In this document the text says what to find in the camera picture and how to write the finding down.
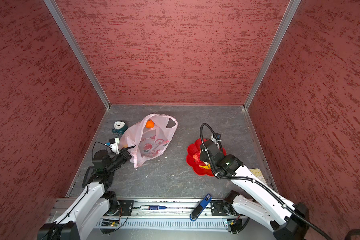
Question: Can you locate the red fake strawberry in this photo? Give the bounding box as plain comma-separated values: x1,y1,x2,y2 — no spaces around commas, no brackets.
193,153,202,164

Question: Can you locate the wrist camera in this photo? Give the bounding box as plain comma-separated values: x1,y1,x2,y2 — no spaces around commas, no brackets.
211,133,222,145
92,138,120,173

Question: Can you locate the circuit board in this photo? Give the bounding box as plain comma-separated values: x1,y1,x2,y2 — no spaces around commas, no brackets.
227,219,243,234
101,219,120,228

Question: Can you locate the right aluminium corner post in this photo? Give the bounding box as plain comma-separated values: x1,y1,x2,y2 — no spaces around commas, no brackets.
244,0,301,111

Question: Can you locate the orange fake tangerine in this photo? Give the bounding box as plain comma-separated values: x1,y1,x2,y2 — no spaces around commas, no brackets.
145,120,155,129

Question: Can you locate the cream yellow calculator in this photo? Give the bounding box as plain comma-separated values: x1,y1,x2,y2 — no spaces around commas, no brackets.
250,168,267,185

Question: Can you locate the left aluminium corner post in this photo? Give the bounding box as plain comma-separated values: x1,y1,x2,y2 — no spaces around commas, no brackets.
44,0,112,111

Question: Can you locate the black corrugated cable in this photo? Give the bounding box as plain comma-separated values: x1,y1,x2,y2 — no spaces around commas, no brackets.
199,122,334,240

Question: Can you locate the yellow fake banana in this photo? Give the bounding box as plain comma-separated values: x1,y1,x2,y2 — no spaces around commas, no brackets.
199,164,211,170

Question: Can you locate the aluminium front rail frame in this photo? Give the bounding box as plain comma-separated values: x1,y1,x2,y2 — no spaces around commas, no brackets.
37,196,304,240

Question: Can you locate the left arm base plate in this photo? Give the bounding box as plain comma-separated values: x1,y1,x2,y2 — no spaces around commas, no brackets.
116,200,135,216

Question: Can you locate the red flower-shaped bowl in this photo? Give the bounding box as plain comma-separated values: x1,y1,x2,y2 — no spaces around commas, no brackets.
186,139,214,177

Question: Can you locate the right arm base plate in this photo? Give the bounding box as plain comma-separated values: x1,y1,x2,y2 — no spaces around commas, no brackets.
210,200,228,217

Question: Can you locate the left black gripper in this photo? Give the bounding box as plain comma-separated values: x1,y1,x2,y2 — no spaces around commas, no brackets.
106,145,137,172

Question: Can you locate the blue pen in rail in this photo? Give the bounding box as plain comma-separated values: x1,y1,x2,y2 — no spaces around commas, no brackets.
140,205,167,211

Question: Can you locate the blue black marker tool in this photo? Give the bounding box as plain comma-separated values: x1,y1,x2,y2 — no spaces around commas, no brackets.
190,194,212,222

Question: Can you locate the left circuit board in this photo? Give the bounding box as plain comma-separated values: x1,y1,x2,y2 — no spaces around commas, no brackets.
101,219,120,228

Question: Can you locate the pink plastic bag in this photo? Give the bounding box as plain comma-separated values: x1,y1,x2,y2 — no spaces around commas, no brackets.
119,114,178,168

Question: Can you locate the aluminium corner post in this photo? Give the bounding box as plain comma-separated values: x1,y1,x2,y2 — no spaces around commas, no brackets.
244,0,301,111
44,0,112,111

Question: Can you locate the right circuit board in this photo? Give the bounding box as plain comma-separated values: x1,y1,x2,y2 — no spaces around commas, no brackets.
227,219,243,234

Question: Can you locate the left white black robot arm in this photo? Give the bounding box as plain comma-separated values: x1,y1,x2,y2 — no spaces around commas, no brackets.
37,147,134,240

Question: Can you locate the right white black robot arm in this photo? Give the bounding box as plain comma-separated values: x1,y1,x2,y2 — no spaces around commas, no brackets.
200,140,309,240

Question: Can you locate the white teal kitchen timer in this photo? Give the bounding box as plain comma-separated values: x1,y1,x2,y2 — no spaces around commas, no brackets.
112,121,128,135

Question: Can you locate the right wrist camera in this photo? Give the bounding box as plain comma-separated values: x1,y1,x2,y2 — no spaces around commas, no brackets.
211,133,222,145

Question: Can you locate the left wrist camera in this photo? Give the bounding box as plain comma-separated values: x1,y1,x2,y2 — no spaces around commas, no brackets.
92,138,120,173

